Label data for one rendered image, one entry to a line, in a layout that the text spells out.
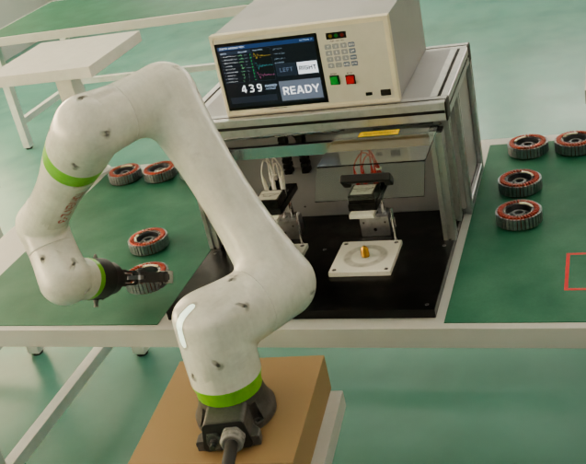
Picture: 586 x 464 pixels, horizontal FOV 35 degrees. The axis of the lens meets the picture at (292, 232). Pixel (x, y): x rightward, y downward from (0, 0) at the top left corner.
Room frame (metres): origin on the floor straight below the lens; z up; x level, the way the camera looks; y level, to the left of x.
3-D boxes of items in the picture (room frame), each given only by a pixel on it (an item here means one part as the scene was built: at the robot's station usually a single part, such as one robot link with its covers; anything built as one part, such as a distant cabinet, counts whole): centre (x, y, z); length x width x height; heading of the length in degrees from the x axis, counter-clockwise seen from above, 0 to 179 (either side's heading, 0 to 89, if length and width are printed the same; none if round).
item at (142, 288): (2.03, 0.37, 0.81); 0.11 x 0.11 x 0.04
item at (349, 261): (1.96, -0.16, 0.78); 0.15 x 0.15 x 0.01; 68
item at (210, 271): (2.02, -0.05, 0.76); 0.64 x 0.47 x 0.02; 68
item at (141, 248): (2.34, 0.39, 0.77); 0.11 x 0.11 x 0.04
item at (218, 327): (1.40, 0.16, 0.98); 0.16 x 0.13 x 0.19; 128
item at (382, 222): (2.09, -0.21, 0.80); 0.08 x 0.05 x 0.06; 68
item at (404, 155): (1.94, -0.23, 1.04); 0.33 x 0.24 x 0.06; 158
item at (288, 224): (2.18, 0.01, 0.80); 0.08 x 0.05 x 0.06; 68
